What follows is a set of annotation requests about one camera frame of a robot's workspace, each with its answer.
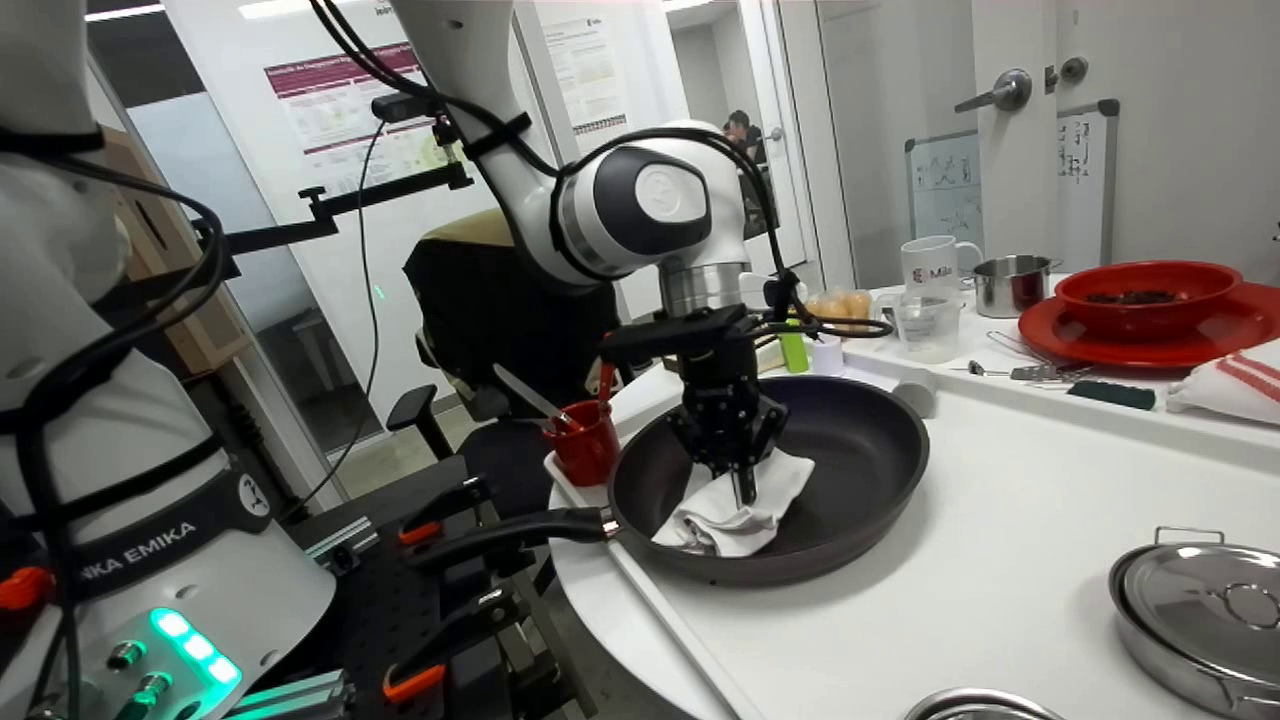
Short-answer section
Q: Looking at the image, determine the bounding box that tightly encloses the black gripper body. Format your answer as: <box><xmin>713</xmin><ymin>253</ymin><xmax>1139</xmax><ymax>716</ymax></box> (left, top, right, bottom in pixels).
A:
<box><xmin>670</xmin><ymin>317</ymin><xmax>791</xmax><ymax>467</ymax></box>

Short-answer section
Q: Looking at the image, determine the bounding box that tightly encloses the white cloth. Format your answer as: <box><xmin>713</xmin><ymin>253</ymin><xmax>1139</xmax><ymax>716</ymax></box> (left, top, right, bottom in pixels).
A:
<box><xmin>648</xmin><ymin>446</ymin><xmax>818</xmax><ymax>565</ymax></box>

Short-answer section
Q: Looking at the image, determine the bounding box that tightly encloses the black frying pan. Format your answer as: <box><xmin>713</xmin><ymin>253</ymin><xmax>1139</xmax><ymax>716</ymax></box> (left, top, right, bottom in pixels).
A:
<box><xmin>410</xmin><ymin>371</ymin><xmax>930</xmax><ymax>590</ymax></box>

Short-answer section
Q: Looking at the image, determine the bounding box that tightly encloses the steel lidded pan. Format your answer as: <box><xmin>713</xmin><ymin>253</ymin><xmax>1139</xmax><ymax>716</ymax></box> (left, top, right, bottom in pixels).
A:
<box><xmin>1106</xmin><ymin>525</ymin><xmax>1280</xmax><ymax>720</ymax></box>

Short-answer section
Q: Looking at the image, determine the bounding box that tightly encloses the clear egg carton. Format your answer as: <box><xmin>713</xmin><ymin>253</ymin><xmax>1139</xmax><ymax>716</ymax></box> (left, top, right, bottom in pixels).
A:
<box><xmin>805</xmin><ymin>290</ymin><xmax>880</xmax><ymax>329</ymax></box>

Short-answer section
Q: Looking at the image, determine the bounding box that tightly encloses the red cup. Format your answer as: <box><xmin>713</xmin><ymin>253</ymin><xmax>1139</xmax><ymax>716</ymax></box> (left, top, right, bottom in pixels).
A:
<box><xmin>539</xmin><ymin>395</ymin><xmax>623</xmax><ymax>490</ymax></box>

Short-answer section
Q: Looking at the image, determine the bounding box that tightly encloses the clear plastic cup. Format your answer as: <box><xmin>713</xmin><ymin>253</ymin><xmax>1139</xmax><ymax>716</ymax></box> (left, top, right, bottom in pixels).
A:
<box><xmin>876</xmin><ymin>290</ymin><xmax>968</xmax><ymax>363</ymax></box>

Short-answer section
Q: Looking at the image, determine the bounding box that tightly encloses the distant dark-clothed person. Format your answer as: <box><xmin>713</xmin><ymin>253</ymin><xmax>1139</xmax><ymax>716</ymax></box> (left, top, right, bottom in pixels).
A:
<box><xmin>719</xmin><ymin>105</ymin><xmax>771</xmax><ymax>154</ymax></box>

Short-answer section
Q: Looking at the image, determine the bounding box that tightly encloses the black chair with tan cover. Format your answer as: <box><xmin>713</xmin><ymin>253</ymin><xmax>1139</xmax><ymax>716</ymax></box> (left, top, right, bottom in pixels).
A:
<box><xmin>385</xmin><ymin>204</ymin><xmax>651</xmax><ymax>535</ymax></box>

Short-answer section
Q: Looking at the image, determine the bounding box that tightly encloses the small leaning whiteboard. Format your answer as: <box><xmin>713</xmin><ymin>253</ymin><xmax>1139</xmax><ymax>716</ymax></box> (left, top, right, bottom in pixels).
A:
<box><xmin>905</xmin><ymin>125</ymin><xmax>987</xmax><ymax>253</ymax></box>

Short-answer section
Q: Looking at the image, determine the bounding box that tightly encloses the steel cup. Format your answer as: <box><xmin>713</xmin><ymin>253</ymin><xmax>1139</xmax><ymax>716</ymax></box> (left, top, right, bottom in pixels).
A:
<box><xmin>968</xmin><ymin>253</ymin><xmax>1056</xmax><ymax>320</ymax></box>

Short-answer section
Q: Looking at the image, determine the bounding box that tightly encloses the white notice sheet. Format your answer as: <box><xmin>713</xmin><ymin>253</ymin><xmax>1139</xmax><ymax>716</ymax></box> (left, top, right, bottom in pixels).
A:
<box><xmin>535</xmin><ymin>13</ymin><xmax>642</xmax><ymax>154</ymax></box>

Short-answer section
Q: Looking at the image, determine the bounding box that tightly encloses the black phone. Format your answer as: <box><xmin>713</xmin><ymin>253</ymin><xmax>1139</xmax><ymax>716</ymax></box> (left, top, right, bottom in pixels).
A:
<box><xmin>1063</xmin><ymin>375</ymin><xmax>1161</xmax><ymax>412</ymax></box>

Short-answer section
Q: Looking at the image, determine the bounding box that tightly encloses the red plate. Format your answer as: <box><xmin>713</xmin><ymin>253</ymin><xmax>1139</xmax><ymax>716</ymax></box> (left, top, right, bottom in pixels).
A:
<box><xmin>1017</xmin><ymin>275</ymin><xmax>1280</xmax><ymax>382</ymax></box>

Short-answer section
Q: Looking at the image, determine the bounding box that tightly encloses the paper sheet holder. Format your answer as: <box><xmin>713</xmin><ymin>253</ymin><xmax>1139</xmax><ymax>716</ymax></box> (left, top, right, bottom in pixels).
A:
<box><xmin>1056</xmin><ymin>95</ymin><xmax>1123</xmax><ymax>264</ymax></box>

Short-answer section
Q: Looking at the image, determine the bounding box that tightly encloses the red bowl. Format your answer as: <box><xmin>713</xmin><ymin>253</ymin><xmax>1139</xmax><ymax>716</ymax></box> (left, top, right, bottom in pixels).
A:
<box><xmin>1053</xmin><ymin>255</ymin><xmax>1250</xmax><ymax>336</ymax></box>

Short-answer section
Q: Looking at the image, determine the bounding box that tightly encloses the metal door lock knob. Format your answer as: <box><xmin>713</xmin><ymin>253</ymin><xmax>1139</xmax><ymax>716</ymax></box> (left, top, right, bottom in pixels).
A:
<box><xmin>1040</xmin><ymin>52</ymin><xmax>1090</xmax><ymax>95</ymax></box>

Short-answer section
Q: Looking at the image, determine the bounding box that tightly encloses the red striped white towel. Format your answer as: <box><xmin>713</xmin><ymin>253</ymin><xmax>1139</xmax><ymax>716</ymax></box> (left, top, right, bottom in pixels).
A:
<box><xmin>1165</xmin><ymin>336</ymin><xmax>1280</xmax><ymax>434</ymax></box>

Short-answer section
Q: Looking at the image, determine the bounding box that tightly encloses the purple header poster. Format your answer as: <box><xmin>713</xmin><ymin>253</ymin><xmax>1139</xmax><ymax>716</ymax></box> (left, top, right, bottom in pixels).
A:
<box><xmin>258</xmin><ymin>38</ymin><xmax>430</xmax><ymax>154</ymax></box>

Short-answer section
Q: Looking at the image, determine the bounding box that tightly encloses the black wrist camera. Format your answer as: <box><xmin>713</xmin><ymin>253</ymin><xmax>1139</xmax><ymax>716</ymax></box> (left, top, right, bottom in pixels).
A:
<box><xmin>597</xmin><ymin>303</ymin><xmax>760</xmax><ymax>368</ymax></box>

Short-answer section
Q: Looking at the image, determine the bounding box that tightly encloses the orange handled clamp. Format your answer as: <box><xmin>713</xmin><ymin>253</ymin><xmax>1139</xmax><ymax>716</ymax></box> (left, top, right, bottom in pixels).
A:
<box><xmin>392</xmin><ymin>515</ymin><xmax>448</xmax><ymax>554</ymax></box>
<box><xmin>377</xmin><ymin>659</ymin><xmax>451</xmax><ymax>709</ymax></box>

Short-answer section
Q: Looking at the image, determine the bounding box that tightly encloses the black camera cable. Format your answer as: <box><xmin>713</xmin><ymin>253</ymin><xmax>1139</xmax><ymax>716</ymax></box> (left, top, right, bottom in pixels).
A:
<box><xmin>297</xmin><ymin>119</ymin><xmax>392</xmax><ymax>512</ymax></box>

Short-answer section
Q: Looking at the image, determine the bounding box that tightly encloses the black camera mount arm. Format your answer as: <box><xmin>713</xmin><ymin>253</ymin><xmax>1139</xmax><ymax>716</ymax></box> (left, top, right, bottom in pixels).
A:
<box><xmin>192</xmin><ymin>115</ymin><xmax>478</xmax><ymax>272</ymax></box>

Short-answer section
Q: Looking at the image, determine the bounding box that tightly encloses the metal door lever handle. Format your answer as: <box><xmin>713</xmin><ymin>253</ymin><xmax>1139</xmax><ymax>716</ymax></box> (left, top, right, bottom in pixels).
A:
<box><xmin>952</xmin><ymin>67</ymin><xmax>1037</xmax><ymax>119</ymax></box>

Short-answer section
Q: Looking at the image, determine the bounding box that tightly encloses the black stereo camera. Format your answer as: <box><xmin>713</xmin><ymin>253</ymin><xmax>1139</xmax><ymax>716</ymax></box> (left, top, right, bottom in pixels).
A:
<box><xmin>368</xmin><ymin>86</ymin><xmax>435</xmax><ymax>130</ymax></box>

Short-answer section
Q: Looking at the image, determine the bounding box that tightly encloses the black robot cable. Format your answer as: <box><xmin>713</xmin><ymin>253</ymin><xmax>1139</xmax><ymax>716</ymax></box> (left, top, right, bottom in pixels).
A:
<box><xmin>0</xmin><ymin>0</ymin><xmax>899</xmax><ymax>720</ymax></box>

